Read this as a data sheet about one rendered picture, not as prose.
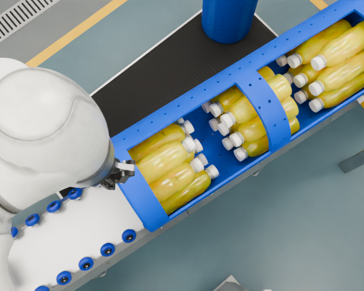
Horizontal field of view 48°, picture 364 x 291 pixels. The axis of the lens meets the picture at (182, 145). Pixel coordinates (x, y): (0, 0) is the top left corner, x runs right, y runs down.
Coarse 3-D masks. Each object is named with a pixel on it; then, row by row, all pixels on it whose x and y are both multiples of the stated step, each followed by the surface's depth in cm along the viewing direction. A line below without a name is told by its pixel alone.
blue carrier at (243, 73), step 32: (352, 0) 116; (288, 32) 117; (256, 64) 110; (288, 64) 135; (192, 96) 110; (256, 96) 106; (352, 96) 118; (128, 128) 112; (160, 128) 105; (288, 128) 110; (224, 160) 128; (256, 160) 114; (128, 192) 100; (160, 224) 108
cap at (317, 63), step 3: (315, 57) 115; (318, 57) 115; (312, 60) 116; (315, 60) 114; (318, 60) 114; (321, 60) 114; (312, 63) 117; (315, 63) 115; (318, 63) 114; (321, 63) 114; (312, 66) 118; (315, 66) 116; (318, 66) 115; (321, 66) 115; (315, 69) 117; (318, 69) 115
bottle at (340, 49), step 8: (360, 24) 116; (344, 32) 116; (352, 32) 115; (360, 32) 115; (336, 40) 115; (344, 40) 114; (352, 40) 114; (360, 40) 114; (328, 48) 114; (336, 48) 113; (344, 48) 114; (352, 48) 114; (360, 48) 116; (320, 56) 115; (328, 56) 114; (336, 56) 114; (344, 56) 114; (328, 64) 115; (336, 64) 116
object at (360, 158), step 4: (360, 152) 198; (352, 156) 207; (356, 156) 203; (360, 156) 200; (348, 160) 212; (352, 160) 208; (356, 160) 205; (360, 160) 202; (340, 164) 223; (344, 164) 219; (348, 164) 215; (352, 164) 211; (356, 164) 207; (360, 164) 204; (344, 168) 221; (348, 168) 217; (352, 168) 213; (344, 172) 224
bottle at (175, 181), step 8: (176, 168) 111; (184, 168) 111; (192, 168) 112; (168, 176) 110; (176, 176) 110; (184, 176) 110; (192, 176) 111; (152, 184) 109; (160, 184) 109; (168, 184) 109; (176, 184) 110; (184, 184) 111; (160, 192) 109; (168, 192) 110; (176, 192) 112; (160, 200) 110
